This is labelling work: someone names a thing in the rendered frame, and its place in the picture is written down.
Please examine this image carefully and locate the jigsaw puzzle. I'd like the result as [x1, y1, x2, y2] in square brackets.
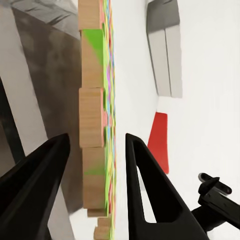
[78, 0, 117, 240]

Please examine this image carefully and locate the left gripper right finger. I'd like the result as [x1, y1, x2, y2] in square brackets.
[125, 133, 210, 240]

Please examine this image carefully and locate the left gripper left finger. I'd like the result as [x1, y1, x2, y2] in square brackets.
[0, 133, 71, 240]

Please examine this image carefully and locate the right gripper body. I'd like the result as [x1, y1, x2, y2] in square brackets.
[197, 189, 240, 230]

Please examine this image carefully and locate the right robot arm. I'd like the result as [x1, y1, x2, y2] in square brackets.
[191, 172, 240, 240]

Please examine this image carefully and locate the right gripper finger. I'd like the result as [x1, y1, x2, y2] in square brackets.
[198, 176, 223, 213]

